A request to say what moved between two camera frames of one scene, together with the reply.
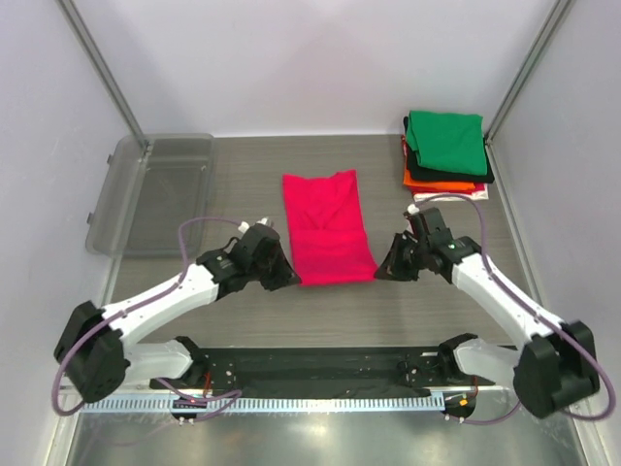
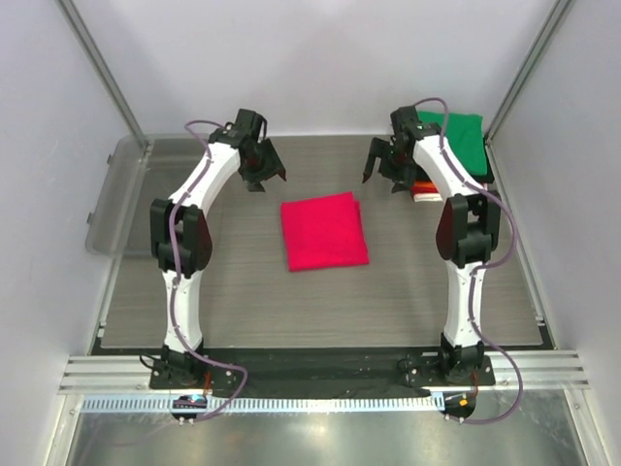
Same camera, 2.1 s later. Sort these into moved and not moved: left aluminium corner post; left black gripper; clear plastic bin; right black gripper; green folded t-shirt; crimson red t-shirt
Moved: clear plastic bin; left black gripper; right black gripper; crimson red t-shirt
Not moved: left aluminium corner post; green folded t-shirt
